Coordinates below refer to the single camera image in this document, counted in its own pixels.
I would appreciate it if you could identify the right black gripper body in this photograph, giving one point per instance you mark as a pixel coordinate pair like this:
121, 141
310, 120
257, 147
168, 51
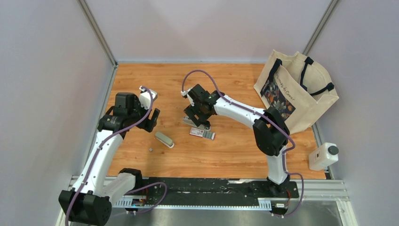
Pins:
195, 109

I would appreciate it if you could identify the grey-green stapler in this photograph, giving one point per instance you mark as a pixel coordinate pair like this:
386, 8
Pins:
164, 139

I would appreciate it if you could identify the aluminium frame rail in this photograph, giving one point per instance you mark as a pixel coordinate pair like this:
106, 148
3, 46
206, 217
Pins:
314, 190

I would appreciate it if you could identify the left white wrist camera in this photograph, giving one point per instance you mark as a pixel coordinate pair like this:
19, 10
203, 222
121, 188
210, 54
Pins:
145, 99

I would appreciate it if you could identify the red white staple box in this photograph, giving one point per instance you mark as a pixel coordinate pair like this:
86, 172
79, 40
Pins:
202, 133

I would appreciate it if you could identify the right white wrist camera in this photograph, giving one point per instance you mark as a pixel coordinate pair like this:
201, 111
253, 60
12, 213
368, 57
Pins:
185, 94

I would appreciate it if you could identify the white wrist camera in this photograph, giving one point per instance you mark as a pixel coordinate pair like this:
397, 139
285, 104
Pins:
145, 99
185, 94

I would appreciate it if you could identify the cream floral tote bag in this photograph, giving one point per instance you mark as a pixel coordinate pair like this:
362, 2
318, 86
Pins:
299, 88

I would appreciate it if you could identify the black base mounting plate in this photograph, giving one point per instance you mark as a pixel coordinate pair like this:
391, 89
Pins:
212, 194

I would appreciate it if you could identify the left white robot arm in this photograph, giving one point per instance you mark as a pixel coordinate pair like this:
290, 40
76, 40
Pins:
99, 159

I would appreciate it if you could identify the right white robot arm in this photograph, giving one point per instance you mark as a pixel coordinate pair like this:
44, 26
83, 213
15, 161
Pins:
270, 131

